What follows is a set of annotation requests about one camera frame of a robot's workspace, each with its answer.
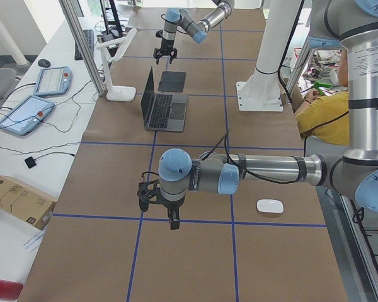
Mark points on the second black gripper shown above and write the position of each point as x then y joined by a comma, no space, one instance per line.
166,44

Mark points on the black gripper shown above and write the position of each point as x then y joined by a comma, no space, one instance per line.
172,205

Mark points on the grey laptop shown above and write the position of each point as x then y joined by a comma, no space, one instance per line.
160,111

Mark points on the white computer mouse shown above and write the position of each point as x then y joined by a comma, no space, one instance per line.
270,206

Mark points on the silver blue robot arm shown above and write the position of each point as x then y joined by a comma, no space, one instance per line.
349,24

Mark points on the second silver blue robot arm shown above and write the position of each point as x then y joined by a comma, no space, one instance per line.
179,17

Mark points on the dark grey computer mouse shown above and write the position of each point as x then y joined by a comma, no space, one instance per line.
44,63

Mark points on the upper teach pendant tablet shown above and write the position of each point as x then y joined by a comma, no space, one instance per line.
53,81

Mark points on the teach pendant tablet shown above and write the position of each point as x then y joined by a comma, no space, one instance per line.
53,81
27,115

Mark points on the lower teach pendant tablet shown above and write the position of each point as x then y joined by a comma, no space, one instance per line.
27,115

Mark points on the brown cardboard box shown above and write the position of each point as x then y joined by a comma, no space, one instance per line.
26,202

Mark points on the small black square device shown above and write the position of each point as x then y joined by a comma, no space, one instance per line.
30,162

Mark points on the person in yellow shirt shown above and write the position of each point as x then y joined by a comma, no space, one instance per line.
325,117

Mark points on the red object at corner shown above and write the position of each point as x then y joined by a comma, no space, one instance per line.
10,290

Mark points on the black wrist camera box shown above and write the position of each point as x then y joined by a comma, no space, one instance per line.
148,193

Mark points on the aluminium frame post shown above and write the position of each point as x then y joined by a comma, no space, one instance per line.
73,21

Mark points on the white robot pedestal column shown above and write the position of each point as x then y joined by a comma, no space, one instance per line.
261,92

